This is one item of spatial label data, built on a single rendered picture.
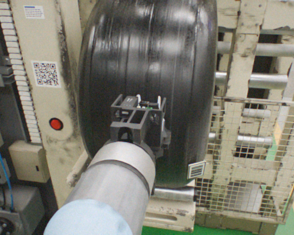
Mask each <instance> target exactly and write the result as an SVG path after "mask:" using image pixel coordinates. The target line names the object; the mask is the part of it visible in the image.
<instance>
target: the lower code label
mask: <svg viewBox="0 0 294 235"><path fill-rule="evenodd" d="M31 64H32V69H33V73H34V77H35V83H36V86H42V87H54V88H61V83H60V77H59V72H58V66H57V62H49V61H33V60H31Z"/></svg>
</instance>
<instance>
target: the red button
mask: <svg viewBox="0 0 294 235"><path fill-rule="evenodd" d="M51 125H52V127H53V128H55V129H59V128H60V127H61V123H60V122H59V121H58V120H53V121H52V122H51Z"/></svg>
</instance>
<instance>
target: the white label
mask: <svg viewBox="0 0 294 235"><path fill-rule="evenodd" d="M205 166H206V161H202V162H198V163H194V164H190V165H189V167H188V175H187V179H191V178H195V177H199V176H203V175H204V170H205Z"/></svg>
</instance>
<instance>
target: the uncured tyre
mask: <svg viewBox="0 0 294 235"><path fill-rule="evenodd" d="M217 45H218V21H217V0H98V1H97V3H96V4H95V5H94V7H93V9H92V11H91V13H90V15H89V18H88V21H87V23H86V26H85V30H84V35H83V39H82V44H81V49H80V55H79V63H78V73H77V111H78V120H79V127H80V132H81V137H82V141H83V144H84V147H85V150H86V152H87V154H88V156H89V158H90V159H91V160H93V158H94V157H95V155H96V154H97V152H98V151H99V150H100V149H101V148H102V147H103V145H104V144H105V143H106V142H107V141H108V140H110V125H111V105H112V104H113V103H114V102H115V100H116V99H117V98H118V97H119V95H120V94H122V101H124V100H125V98H126V97H127V96H132V97H136V96H137V95H140V100H142V101H146V102H149V103H158V97H159V96H160V98H161V104H160V108H161V105H162V102H163V99H164V98H166V110H165V115H164V120H165V127H166V129H168V130H170V131H171V140H170V144H169V145H168V150H165V149H163V156H161V157H158V158H157V159H156V160H155V180H156V184H155V186H159V187H169V188H178V187H185V186H186V185H188V184H189V183H190V182H191V181H193V180H194V179H196V178H197V177H195V178H191V179H187V175H188V167H189V165H190V164H194V163H198V162H202V161H203V160H204V157H205V153H206V149H207V144H208V138H209V132H210V123H211V115H212V107H213V99H214V89H215V79H216V67H217Z"/></svg>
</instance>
